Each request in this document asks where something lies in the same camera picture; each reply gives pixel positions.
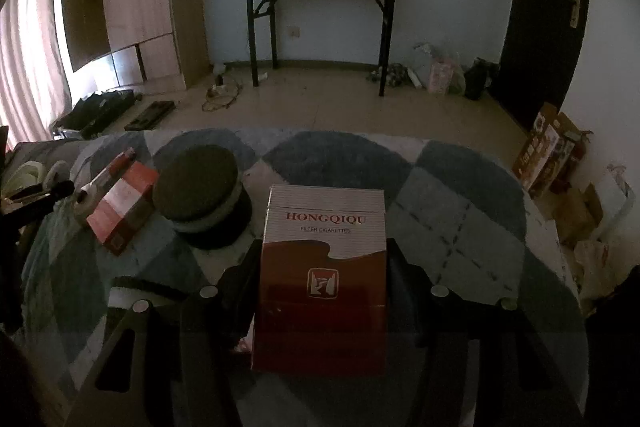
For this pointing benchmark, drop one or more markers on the white plastic bag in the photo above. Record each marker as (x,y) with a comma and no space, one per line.
(607,252)

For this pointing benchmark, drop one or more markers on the round dark layered sponge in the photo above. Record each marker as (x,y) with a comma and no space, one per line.
(195,182)

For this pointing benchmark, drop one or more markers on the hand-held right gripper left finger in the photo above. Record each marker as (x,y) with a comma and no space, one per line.
(240,289)

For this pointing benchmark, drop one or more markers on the clear tube with red cap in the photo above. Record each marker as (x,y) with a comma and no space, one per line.
(111,169)

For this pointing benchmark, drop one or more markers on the white wall socket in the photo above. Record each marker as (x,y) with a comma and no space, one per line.
(292,32)

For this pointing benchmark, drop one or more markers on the printed cardboard box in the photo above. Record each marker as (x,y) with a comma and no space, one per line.
(545,147)

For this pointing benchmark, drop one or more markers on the blue and white patterned blanket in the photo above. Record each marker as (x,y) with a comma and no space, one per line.
(450,217)

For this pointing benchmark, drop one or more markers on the pale pink curtain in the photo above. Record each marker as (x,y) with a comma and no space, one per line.
(25,57)

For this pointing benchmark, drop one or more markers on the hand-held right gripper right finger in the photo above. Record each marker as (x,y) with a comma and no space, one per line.
(400,277)

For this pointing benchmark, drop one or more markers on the pink patterned bag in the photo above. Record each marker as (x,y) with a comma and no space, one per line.
(440,78)

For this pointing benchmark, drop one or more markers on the dark door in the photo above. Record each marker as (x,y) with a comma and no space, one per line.
(545,7)

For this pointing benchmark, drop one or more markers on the cream plastic basin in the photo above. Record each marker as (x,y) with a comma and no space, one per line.
(20,179)

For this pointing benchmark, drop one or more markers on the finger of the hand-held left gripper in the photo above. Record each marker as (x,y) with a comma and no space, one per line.
(47,194)

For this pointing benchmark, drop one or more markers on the red and white cigarette box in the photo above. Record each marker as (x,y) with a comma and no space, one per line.
(122,207)
(320,257)

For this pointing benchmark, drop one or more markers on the brown cardboard box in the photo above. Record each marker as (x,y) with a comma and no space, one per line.
(577,217)

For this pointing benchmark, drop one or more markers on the black tool case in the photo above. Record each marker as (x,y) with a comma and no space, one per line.
(150,116)

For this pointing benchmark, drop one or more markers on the black soft bag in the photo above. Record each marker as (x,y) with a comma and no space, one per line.
(95,112)

